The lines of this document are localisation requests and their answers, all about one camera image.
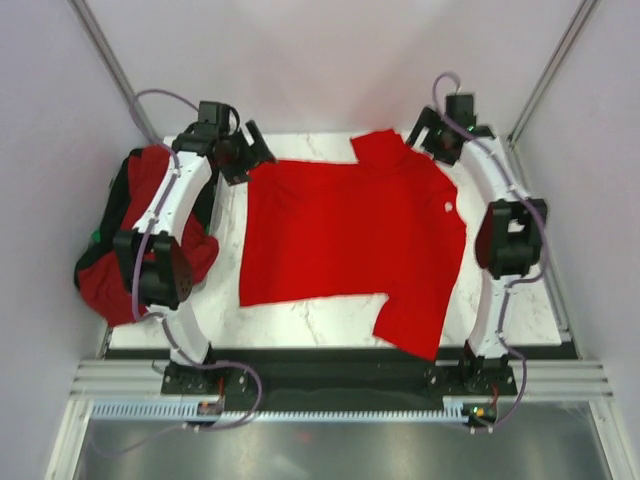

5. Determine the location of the black garment in pile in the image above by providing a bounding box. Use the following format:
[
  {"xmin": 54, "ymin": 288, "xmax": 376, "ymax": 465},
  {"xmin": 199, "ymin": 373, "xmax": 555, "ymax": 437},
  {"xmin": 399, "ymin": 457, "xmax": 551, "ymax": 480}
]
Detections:
[{"xmin": 74, "ymin": 147, "xmax": 219, "ymax": 297}]

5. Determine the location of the bright red t shirt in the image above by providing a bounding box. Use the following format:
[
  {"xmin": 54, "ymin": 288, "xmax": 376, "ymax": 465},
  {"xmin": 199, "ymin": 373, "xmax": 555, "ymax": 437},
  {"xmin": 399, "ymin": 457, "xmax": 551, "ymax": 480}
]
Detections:
[{"xmin": 239, "ymin": 130, "xmax": 466, "ymax": 360}]

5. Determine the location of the left aluminium frame post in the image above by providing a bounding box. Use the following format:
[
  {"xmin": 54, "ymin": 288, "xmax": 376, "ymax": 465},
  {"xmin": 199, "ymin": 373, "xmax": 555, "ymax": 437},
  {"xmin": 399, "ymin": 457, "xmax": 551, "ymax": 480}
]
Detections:
[{"xmin": 68, "ymin": 0, "xmax": 156, "ymax": 143}]

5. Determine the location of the right aluminium frame post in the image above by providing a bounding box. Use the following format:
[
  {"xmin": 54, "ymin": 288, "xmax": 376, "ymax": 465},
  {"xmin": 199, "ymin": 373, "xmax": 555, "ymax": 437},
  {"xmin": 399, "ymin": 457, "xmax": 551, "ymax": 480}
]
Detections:
[{"xmin": 507, "ymin": 0, "xmax": 599, "ymax": 148}]

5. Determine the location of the dark red t shirt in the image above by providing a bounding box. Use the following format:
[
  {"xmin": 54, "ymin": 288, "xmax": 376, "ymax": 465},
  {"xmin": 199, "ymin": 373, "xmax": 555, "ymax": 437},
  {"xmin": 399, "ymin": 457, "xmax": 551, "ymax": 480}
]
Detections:
[{"xmin": 79, "ymin": 144, "xmax": 221, "ymax": 326}]

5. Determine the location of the aluminium frame post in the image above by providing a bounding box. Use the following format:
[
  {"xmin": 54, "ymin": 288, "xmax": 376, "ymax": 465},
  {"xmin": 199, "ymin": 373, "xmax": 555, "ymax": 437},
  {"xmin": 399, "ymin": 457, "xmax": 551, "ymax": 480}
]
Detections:
[
  {"xmin": 68, "ymin": 0, "xmax": 156, "ymax": 143},
  {"xmin": 507, "ymin": 0, "xmax": 599, "ymax": 148}
]

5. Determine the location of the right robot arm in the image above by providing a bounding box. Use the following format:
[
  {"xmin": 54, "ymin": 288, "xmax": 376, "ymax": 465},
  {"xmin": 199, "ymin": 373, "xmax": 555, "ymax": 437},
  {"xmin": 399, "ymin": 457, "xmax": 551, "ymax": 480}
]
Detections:
[{"xmin": 406, "ymin": 93, "xmax": 548, "ymax": 395}]

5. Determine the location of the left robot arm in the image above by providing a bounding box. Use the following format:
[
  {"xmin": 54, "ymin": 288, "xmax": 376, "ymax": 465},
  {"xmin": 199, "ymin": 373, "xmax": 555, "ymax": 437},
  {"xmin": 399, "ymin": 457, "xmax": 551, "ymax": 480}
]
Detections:
[{"xmin": 113, "ymin": 101, "xmax": 275, "ymax": 395}]

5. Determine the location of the white cable duct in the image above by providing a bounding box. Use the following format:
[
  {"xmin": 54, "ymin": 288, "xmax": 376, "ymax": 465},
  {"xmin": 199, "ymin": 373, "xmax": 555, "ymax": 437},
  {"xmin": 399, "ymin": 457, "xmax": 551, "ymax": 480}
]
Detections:
[{"xmin": 90, "ymin": 397, "xmax": 491, "ymax": 423}]

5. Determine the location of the aluminium rail front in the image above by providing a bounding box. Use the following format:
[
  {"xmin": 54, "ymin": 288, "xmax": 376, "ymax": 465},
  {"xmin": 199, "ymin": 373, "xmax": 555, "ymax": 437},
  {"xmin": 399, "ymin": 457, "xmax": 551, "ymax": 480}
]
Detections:
[{"xmin": 72, "ymin": 360, "xmax": 613, "ymax": 402}]

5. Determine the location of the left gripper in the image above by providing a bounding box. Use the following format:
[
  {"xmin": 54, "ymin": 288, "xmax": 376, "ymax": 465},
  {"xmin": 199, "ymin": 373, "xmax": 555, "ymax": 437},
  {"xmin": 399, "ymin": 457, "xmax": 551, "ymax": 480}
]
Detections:
[{"xmin": 219, "ymin": 121, "xmax": 279, "ymax": 187}]

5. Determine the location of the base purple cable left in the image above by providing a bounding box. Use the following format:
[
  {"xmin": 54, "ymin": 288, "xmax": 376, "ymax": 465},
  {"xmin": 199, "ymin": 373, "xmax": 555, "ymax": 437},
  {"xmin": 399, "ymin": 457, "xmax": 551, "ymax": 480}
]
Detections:
[{"xmin": 182, "ymin": 362, "xmax": 269, "ymax": 432}]

